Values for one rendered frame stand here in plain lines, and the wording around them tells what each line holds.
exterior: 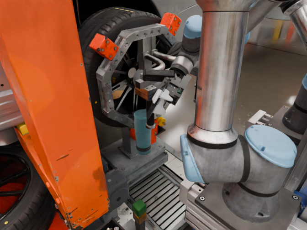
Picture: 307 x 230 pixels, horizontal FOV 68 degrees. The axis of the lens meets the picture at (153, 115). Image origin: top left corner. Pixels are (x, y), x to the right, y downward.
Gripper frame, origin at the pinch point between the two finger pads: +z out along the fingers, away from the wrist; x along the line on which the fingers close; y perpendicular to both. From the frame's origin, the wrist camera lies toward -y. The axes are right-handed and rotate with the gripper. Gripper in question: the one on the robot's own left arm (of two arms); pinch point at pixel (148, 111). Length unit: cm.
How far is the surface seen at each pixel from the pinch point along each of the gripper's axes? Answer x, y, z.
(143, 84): 10.9, -8.1, -13.7
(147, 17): 17, -26, -51
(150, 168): 95, 16, 0
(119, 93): 187, -57, -77
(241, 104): 153, 77, -127
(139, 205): 15.9, 13.7, 26.9
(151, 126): 25.7, 3.1, -4.9
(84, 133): -2.8, -12.6, 17.6
